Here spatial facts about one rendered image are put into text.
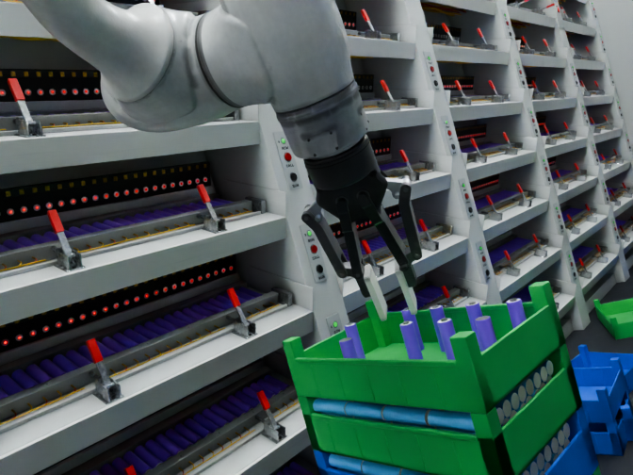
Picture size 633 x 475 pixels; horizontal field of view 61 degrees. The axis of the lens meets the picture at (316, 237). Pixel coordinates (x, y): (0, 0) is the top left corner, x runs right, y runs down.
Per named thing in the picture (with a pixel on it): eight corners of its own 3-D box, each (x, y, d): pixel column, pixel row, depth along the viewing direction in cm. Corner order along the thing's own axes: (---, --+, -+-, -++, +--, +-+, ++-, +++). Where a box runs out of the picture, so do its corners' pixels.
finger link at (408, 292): (395, 256, 66) (400, 255, 66) (411, 301, 69) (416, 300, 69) (394, 270, 64) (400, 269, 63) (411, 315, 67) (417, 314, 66)
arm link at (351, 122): (350, 92, 50) (371, 149, 53) (358, 69, 58) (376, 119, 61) (266, 122, 53) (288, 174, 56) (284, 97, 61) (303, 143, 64)
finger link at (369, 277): (368, 276, 65) (363, 278, 65) (386, 320, 68) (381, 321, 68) (370, 263, 67) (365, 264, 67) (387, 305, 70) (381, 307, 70)
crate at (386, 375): (566, 342, 66) (550, 280, 66) (486, 415, 53) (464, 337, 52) (385, 344, 89) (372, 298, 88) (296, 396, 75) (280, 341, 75)
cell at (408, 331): (428, 366, 71) (414, 319, 70) (420, 371, 69) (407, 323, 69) (417, 366, 72) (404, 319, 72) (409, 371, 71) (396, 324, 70)
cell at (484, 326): (485, 320, 60) (500, 375, 61) (493, 315, 62) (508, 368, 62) (471, 320, 62) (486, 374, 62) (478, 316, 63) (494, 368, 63)
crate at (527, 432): (583, 403, 67) (566, 342, 66) (507, 491, 53) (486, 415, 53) (398, 390, 89) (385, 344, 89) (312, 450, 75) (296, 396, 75)
